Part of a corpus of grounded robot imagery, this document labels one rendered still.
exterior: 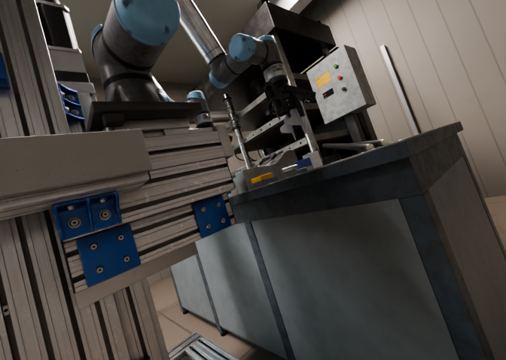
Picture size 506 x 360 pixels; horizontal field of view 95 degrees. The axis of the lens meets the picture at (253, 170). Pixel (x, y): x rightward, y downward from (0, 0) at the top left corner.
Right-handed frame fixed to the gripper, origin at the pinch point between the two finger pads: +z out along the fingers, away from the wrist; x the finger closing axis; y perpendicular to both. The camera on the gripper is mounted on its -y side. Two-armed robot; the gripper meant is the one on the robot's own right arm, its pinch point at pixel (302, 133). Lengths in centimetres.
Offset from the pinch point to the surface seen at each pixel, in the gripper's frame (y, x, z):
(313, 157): 0.2, 2.6, 8.9
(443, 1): -233, -90, -103
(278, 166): -0.4, -35.4, 5.8
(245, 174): 18.3, -25.6, 5.5
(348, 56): -69, -45, -46
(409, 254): -4.1, 22.8, 38.8
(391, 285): -1, 17, 47
